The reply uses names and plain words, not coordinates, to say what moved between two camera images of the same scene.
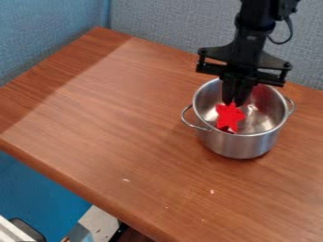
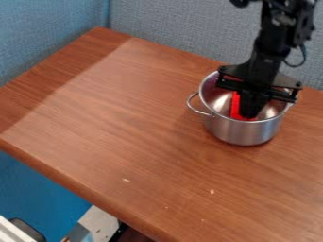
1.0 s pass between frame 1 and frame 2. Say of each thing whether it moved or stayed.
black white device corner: stayed
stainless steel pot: moved
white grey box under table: stayed
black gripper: moved
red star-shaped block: moved
